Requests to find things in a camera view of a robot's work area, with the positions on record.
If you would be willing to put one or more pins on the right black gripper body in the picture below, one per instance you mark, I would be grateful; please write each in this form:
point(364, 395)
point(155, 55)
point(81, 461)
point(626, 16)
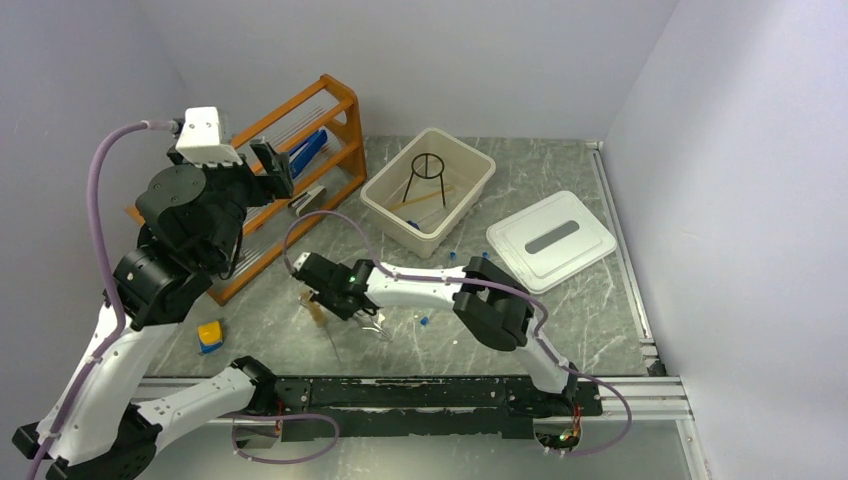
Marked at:
point(330, 300)

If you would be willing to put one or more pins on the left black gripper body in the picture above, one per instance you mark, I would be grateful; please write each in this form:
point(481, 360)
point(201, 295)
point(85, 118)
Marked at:
point(239, 182)

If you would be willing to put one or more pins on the metal crucible tongs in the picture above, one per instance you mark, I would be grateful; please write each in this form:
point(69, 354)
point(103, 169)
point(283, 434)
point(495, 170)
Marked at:
point(371, 326)

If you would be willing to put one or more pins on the tan rubber tubing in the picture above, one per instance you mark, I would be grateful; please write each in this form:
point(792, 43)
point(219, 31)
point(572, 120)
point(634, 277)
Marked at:
point(424, 197)

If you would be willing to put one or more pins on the black wire tripod stand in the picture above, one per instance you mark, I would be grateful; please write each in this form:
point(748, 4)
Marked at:
point(427, 166)

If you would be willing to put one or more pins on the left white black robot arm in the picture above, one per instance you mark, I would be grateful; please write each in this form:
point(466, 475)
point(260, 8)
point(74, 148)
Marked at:
point(84, 436)

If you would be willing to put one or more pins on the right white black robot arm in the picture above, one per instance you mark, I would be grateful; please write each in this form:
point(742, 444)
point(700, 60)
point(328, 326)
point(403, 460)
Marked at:
point(499, 313)

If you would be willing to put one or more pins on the blue stapler on shelf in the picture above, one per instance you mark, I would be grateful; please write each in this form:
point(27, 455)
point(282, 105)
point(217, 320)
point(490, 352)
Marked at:
point(302, 154)

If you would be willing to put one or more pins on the grey white device on shelf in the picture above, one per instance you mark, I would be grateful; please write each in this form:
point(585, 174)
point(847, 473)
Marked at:
point(308, 201)

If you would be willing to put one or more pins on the orange wooden shelf rack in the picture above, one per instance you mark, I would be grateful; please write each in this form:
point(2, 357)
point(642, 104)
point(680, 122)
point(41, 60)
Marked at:
point(220, 213)

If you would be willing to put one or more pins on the beige plastic bin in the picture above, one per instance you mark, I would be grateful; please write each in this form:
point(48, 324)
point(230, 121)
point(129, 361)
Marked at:
point(466, 169)

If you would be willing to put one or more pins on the yellow blue block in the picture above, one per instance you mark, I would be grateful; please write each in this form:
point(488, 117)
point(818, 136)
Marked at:
point(210, 336)

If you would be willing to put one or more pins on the white bin lid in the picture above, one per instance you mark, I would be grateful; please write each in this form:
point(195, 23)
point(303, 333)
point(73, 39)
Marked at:
point(550, 241)

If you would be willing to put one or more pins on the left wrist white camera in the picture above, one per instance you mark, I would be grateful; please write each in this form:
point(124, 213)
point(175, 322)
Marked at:
point(204, 140)

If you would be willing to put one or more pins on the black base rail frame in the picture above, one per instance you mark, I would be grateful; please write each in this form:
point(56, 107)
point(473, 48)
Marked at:
point(301, 408)

